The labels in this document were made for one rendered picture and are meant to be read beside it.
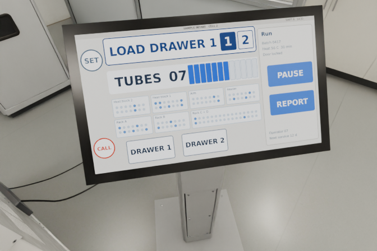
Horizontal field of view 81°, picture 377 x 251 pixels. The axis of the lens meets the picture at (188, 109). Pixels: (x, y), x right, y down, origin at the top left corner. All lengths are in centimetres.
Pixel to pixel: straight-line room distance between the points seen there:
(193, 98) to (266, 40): 19
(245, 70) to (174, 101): 16
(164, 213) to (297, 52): 116
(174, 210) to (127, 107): 105
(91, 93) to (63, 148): 150
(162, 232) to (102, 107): 105
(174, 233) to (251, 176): 62
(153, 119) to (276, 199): 124
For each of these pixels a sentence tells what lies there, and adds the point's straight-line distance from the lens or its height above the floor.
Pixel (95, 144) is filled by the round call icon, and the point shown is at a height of 102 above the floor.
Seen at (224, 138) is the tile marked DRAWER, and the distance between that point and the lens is 47.
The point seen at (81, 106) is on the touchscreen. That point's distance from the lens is 47.
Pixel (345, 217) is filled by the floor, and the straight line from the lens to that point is 171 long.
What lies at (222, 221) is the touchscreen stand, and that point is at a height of 4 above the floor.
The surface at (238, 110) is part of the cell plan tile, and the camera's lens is 47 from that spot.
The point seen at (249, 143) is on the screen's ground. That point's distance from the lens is 49.
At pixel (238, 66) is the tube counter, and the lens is 47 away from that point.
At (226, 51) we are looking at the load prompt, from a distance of 47.
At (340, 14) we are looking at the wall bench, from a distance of 243.
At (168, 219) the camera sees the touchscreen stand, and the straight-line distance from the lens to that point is 142.
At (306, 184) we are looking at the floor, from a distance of 170.
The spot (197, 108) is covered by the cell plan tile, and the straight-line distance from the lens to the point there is 45.
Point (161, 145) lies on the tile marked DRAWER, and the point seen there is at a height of 101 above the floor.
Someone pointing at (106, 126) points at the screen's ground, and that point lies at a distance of 46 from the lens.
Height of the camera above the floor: 137
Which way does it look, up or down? 45 degrees down
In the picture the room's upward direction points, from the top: 1 degrees counter-clockwise
